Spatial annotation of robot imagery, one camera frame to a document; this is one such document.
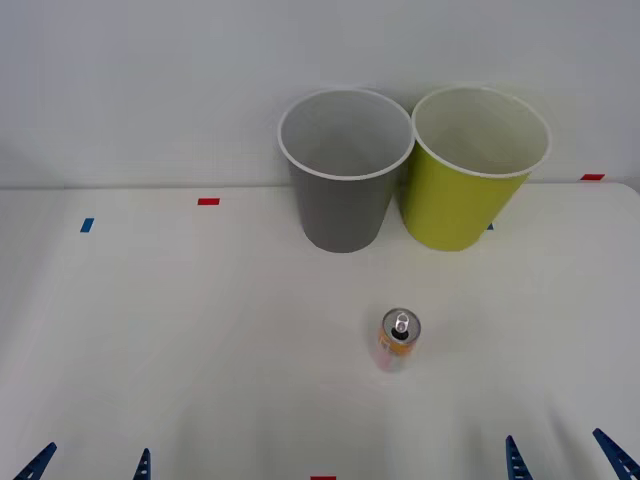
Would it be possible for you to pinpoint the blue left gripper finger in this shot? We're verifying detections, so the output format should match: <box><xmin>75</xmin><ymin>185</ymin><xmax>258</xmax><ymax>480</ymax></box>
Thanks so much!
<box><xmin>132</xmin><ymin>447</ymin><xmax>152</xmax><ymax>480</ymax></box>
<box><xmin>12</xmin><ymin>441</ymin><xmax>58</xmax><ymax>480</ymax></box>

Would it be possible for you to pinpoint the yellow-green plastic waste bin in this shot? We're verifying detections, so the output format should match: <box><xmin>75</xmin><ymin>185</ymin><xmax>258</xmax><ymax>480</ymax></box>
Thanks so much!
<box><xmin>399</xmin><ymin>84</ymin><xmax>552</xmax><ymax>253</ymax></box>

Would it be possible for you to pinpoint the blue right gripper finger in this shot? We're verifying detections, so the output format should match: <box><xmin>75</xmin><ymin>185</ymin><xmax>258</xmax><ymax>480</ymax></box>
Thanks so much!
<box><xmin>504</xmin><ymin>434</ymin><xmax>527</xmax><ymax>480</ymax></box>
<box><xmin>592</xmin><ymin>427</ymin><xmax>640</xmax><ymax>480</ymax></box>

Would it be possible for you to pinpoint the orange and pink drink can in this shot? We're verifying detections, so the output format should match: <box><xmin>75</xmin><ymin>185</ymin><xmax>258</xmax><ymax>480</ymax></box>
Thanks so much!
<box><xmin>375</xmin><ymin>307</ymin><xmax>422</xmax><ymax>375</ymax></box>

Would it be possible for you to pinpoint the grey plastic waste bin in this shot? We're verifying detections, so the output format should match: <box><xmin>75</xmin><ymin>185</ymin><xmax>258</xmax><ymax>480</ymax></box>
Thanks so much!
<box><xmin>276</xmin><ymin>87</ymin><xmax>416</xmax><ymax>254</ymax></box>

